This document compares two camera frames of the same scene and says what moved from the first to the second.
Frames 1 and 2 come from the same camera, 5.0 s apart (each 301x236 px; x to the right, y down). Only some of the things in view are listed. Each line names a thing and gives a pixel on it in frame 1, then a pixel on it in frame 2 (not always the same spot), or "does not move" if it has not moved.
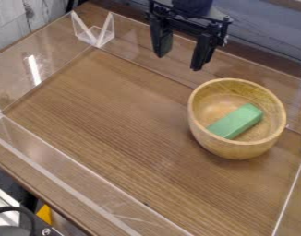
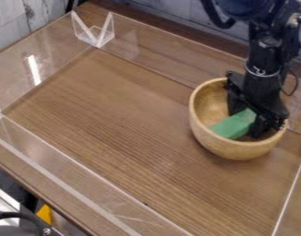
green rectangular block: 237,122 does not move
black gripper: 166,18 -> 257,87
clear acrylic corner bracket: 94,35 does not move
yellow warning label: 45,214 does not move
